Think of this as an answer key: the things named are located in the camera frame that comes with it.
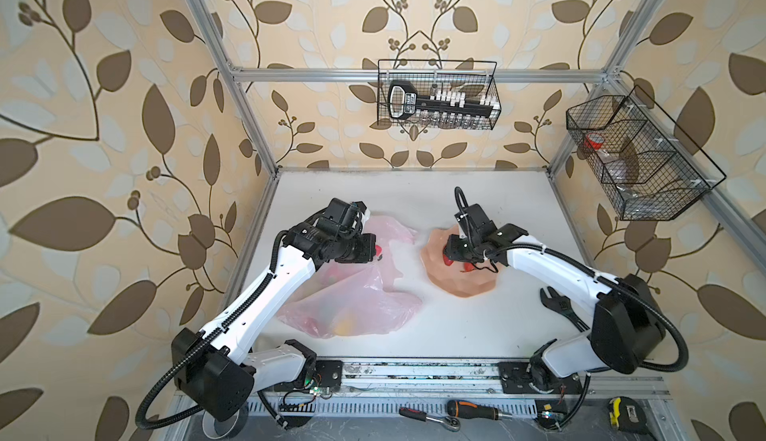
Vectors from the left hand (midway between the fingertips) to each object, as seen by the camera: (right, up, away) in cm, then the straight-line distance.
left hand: (373, 248), depth 75 cm
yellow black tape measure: (+58, -36, -8) cm, 69 cm away
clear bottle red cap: (+66, +30, +13) cm, 73 cm away
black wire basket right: (+69, +20, -1) cm, 72 cm away
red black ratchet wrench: (+18, -38, -9) cm, 43 cm away
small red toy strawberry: (+29, -8, +16) cm, 34 cm away
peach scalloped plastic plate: (+23, -12, +15) cm, 30 cm away
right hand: (+21, -3, +11) cm, 24 cm away
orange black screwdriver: (+21, -35, -8) cm, 42 cm away
